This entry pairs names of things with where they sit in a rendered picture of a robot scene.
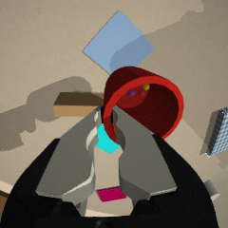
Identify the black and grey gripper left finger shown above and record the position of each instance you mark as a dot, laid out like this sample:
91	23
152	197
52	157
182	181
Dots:
64	171

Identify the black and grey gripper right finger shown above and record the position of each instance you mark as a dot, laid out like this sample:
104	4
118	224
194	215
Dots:
150	169

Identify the red cup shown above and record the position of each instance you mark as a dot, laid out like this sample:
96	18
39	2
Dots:
159	110

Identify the blue checkered flat block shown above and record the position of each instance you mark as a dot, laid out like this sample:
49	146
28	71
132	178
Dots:
219	139

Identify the magenta square coaster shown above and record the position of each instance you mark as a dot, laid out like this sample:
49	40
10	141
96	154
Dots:
111	193

